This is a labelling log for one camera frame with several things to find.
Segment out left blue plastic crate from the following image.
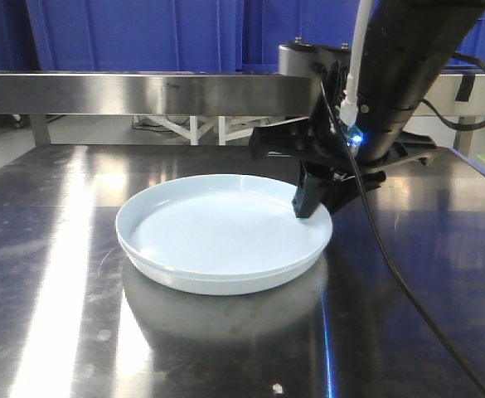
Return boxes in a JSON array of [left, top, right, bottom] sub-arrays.
[[26, 1, 244, 73]]

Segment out stainless steel shelf rail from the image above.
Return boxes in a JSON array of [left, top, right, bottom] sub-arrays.
[[0, 70, 485, 117]]

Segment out left steel shelf post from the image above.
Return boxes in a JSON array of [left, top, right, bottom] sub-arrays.
[[30, 114, 51, 147]]

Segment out pale blue plate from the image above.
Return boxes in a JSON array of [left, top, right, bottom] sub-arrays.
[[115, 174, 332, 279], [119, 235, 330, 296]]

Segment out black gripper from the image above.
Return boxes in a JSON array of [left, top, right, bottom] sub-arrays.
[[250, 62, 437, 219]]

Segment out white cable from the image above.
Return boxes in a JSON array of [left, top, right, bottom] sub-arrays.
[[340, 0, 375, 125]]

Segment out black cable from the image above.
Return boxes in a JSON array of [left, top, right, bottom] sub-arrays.
[[319, 52, 485, 398]]

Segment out middle blue plastic crate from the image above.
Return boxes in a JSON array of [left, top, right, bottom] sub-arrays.
[[241, 0, 359, 73]]

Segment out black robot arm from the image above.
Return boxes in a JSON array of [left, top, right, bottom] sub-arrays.
[[250, 1, 485, 219]]

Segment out right steel shelf post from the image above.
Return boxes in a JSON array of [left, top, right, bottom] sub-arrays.
[[453, 116, 477, 157]]

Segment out black tape strip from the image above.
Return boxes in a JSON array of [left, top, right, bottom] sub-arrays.
[[455, 73, 476, 102]]

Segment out grey cylindrical wrist camera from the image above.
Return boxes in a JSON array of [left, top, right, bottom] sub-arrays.
[[279, 41, 352, 78]]

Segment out steel shelf post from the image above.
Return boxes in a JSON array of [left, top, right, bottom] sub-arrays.
[[453, 116, 477, 157], [30, 114, 51, 147]]

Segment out far left blue crate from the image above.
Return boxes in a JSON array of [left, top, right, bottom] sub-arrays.
[[0, 1, 39, 71]]

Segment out white table frame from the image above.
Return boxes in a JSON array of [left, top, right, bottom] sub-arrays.
[[132, 115, 309, 146]]

